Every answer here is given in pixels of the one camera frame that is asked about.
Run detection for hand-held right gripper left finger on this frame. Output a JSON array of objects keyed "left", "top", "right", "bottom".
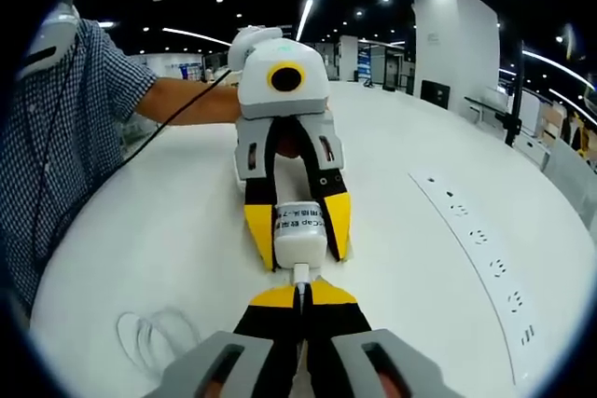
[{"left": 142, "top": 283, "right": 300, "bottom": 398}]

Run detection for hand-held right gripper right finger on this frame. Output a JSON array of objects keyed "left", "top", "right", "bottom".
[{"left": 305, "top": 275, "right": 470, "bottom": 398}]

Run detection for white charger adapter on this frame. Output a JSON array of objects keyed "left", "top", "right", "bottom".
[{"left": 272, "top": 201, "right": 327, "bottom": 274}]

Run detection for white Type-C cable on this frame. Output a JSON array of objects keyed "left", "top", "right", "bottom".
[{"left": 116, "top": 263, "right": 312, "bottom": 374}]

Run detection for white desk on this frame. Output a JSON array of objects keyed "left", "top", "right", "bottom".
[{"left": 27, "top": 80, "right": 594, "bottom": 398}]

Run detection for white desk socket strip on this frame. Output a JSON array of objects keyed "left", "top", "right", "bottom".
[{"left": 408, "top": 170, "right": 537, "bottom": 383}]

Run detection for person's left hand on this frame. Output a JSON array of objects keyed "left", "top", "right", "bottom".
[{"left": 275, "top": 132, "right": 302, "bottom": 159}]

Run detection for small black monitor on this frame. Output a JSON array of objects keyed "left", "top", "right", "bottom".
[{"left": 419, "top": 79, "right": 451, "bottom": 113}]

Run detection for black pole stand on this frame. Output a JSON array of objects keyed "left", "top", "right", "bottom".
[{"left": 505, "top": 41, "right": 527, "bottom": 147}]

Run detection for white low cabinet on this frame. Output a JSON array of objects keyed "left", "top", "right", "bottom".
[{"left": 512, "top": 134, "right": 554, "bottom": 169}]

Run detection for checkered shirt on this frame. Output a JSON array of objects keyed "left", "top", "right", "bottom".
[{"left": 0, "top": 18, "right": 159, "bottom": 310}]

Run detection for white worn device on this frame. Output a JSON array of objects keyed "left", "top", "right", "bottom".
[{"left": 17, "top": 0, "right": 81, "bottom": 81}]

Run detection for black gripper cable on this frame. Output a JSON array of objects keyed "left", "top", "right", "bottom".
[{"left": 122, "top": 69, "right": 233, "bottom": 169}]

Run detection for black worn device cable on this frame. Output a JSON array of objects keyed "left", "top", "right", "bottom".
[{"left": 31, "top": 38, "right": 81, "bottom": 271}]

